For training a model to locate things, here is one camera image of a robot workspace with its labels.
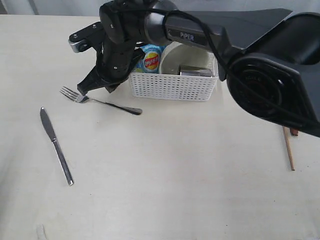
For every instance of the metal cup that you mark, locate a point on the metal cup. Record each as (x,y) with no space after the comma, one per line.
(185,70)

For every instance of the tape piece on table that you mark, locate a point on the tape piece on table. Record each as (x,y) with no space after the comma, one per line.
(40,232)

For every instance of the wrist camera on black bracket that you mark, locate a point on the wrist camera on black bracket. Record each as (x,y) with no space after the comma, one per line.
(91,36)

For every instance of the grey ceramic bowl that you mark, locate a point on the grey ceramic bowl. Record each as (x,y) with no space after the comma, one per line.
(177,54)

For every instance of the white perforated plastic basket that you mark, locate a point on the white perforated plastic basket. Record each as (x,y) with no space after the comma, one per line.
(173,87)

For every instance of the silver table knife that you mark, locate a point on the silver table knife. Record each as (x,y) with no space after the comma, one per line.
(48,127)

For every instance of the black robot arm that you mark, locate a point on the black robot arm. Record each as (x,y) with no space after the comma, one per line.
(270,59)

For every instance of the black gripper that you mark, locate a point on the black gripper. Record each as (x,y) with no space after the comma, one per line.
(124,25)

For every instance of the dark red wooden spoon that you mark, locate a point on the dark red wooden spoon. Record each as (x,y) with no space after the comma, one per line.
(294,132)

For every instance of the blue chips bag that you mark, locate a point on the blue chips bag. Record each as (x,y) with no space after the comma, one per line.
(150,63)

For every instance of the silver fork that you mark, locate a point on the silver fork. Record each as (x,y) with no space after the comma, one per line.
(78,98)

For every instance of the wooden chopstick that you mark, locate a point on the wooden chopstick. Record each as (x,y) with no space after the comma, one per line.
(288,147)

